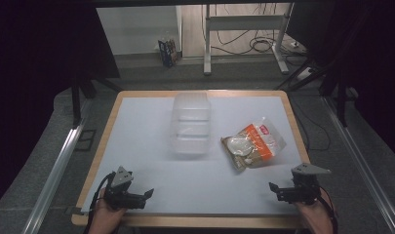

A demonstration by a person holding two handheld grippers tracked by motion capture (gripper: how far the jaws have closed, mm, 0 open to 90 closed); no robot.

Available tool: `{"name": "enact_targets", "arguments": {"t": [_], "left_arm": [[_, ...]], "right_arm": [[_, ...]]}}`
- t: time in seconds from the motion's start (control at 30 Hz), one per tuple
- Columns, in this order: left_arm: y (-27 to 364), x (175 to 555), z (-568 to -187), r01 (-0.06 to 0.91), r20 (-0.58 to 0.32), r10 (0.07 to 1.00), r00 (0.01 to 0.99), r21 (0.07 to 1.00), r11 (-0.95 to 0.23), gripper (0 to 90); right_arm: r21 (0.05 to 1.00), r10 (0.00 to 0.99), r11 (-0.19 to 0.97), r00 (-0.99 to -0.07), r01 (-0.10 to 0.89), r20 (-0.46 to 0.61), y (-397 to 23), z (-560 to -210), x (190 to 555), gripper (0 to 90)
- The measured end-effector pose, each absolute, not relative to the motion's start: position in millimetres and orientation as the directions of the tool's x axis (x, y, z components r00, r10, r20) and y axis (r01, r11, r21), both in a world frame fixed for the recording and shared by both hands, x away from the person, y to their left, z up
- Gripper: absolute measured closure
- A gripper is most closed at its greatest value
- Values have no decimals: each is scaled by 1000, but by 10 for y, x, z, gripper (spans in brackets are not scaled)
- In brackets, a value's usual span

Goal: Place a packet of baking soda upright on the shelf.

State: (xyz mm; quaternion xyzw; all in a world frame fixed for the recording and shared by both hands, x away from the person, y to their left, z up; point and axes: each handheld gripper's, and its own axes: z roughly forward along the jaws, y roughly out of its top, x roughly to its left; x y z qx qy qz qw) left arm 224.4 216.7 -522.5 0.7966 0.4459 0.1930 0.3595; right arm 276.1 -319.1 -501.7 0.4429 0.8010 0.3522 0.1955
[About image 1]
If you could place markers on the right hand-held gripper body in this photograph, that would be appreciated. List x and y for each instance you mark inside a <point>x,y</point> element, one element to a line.
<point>305,188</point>

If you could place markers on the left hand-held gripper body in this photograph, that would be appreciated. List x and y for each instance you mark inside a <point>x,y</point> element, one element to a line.
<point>118,191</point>

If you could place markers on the person's left hand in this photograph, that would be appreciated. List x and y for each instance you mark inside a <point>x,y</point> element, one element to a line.
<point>104,218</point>

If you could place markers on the person's right hand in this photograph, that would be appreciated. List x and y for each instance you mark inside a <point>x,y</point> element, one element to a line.
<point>315,218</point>

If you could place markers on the orange and clear snack bag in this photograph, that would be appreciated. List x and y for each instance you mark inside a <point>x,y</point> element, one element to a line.
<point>253,143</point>

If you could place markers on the clear plastic container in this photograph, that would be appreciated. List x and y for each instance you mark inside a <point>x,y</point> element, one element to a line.
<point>190,124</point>

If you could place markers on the black metal stand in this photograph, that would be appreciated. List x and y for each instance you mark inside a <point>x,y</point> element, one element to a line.
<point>75,105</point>

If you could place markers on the black tripod legs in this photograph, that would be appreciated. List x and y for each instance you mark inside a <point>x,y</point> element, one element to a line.
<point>299,75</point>

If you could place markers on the white power strip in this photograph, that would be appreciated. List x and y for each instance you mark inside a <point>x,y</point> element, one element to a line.
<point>305,73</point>

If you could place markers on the blue printed package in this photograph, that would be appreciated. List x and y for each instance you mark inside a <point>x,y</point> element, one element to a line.
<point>168,52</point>

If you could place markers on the white cabinet panel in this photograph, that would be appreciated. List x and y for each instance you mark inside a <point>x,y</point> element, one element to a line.
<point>136,29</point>

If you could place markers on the black rectangular floor frame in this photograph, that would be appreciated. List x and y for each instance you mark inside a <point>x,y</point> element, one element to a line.
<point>86,139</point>

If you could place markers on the aluminium rail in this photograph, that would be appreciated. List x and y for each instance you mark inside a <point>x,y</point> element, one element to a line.
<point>53,178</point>
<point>364,162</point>

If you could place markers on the white metal desk frame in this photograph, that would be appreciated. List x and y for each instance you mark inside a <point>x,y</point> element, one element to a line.
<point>247,22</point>

